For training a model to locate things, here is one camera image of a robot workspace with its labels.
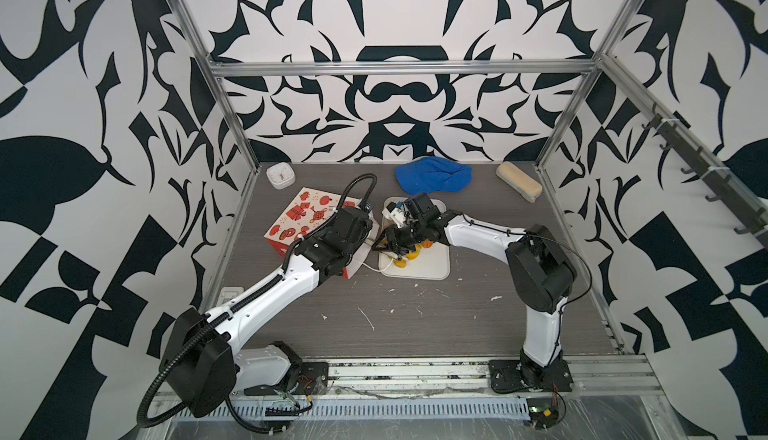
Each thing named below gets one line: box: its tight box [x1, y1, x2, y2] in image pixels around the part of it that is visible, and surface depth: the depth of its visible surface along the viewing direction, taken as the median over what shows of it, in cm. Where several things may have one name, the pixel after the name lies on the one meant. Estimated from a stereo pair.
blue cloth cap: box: [395, 156, 473, 195], surface depth 114 cm
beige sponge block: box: [496, 161, 543, 203], surface depth 114 cm
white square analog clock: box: [266, 162, 296, 190], surface depth 114 cm
